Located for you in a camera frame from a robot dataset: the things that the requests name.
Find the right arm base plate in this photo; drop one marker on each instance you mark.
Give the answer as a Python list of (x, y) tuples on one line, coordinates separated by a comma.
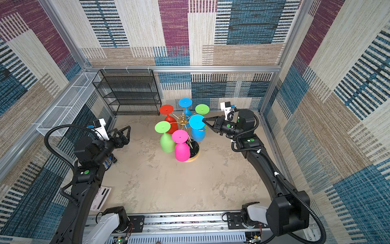
[(238, 220)]

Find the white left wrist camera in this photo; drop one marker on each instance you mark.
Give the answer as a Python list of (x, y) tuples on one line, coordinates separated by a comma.
[(98, 126)]

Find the red wine glass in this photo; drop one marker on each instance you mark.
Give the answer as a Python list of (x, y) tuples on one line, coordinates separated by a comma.
[(167, 110)]

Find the green wine glass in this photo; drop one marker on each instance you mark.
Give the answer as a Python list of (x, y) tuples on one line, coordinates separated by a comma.
[(202, 109), (166, 142)]

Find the black mesh shelf rack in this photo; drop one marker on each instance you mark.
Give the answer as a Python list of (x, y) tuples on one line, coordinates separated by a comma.
[(128, 91)]

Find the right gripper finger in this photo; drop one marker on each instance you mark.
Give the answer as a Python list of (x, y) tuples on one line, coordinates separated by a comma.
[(210, 117), (210, 124)]

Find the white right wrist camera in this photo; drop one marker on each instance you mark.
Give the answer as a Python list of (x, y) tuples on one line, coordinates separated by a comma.
[(228, 110)]

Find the aluminium front rail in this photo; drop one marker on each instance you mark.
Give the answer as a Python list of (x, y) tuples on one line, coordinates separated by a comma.
[(171, 228)]

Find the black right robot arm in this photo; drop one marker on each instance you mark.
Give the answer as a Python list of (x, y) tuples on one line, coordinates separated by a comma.
[(290, 209)]

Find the gold wine glass rack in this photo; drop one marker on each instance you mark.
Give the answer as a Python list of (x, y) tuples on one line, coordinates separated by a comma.
[(183, 124)]

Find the pink wine glass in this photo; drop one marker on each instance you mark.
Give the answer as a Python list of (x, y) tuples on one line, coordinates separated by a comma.
[(182, 149)]

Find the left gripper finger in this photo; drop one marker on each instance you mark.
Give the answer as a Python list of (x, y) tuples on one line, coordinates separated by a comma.
[(115, 134), (126, 132)]

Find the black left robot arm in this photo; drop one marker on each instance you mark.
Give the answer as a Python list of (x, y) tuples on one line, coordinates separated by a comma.
[(88, 173)]

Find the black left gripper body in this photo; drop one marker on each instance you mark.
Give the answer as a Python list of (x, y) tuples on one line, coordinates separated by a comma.
[(114, 145)]

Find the pink white calculator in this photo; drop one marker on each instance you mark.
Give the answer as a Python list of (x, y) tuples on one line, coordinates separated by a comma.
[(100, 198)]

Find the blue wine glass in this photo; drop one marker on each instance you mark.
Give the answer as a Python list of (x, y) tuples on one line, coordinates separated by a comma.
[(198, 127), (186, 103)]

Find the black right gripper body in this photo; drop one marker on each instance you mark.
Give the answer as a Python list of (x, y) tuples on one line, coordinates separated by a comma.
[(226, 126)]

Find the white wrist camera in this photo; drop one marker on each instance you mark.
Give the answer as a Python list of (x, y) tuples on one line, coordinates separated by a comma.
[(228, 110), (98, 126)]

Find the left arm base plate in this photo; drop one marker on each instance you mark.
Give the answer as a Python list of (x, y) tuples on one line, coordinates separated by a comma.
[(135, 224)]

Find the blue stapler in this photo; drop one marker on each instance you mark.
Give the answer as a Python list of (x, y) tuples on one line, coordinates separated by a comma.
[(109, 162)]

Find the white wire mesh basket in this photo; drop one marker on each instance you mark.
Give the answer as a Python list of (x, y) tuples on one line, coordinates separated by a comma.
[(70, 104)]

